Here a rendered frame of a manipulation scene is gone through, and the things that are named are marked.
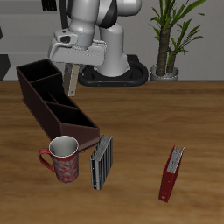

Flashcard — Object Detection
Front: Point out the flat black base plate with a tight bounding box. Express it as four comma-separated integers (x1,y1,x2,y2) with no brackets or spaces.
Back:
76,54,150,88

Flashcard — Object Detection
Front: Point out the red patterned mug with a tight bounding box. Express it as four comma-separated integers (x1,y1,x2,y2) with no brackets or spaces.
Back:
38,135,81,185

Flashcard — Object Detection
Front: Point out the dark block by wall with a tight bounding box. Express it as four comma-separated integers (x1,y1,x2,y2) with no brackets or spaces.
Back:
0,53,11,81

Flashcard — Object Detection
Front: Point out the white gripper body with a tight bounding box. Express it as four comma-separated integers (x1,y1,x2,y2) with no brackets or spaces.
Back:
47,39,108,67

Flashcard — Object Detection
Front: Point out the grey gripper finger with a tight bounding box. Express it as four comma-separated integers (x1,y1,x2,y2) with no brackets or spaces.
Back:
63,62,73,89
67,64,81,97

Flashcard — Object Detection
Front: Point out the red book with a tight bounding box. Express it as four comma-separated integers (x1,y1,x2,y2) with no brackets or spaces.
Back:
157,143,186,203

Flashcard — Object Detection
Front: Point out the black wall panel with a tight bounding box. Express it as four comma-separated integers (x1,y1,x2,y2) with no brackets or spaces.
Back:
41,0,58,12

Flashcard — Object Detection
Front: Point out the dark brown desk caddy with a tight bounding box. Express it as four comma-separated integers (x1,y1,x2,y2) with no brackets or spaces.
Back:
16,58,101,153

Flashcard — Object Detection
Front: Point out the green pot plant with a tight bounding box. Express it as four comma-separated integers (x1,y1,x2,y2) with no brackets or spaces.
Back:
149,0,207,82

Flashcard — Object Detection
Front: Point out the black book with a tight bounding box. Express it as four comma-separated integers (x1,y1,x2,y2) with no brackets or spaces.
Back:
89,133,114,192

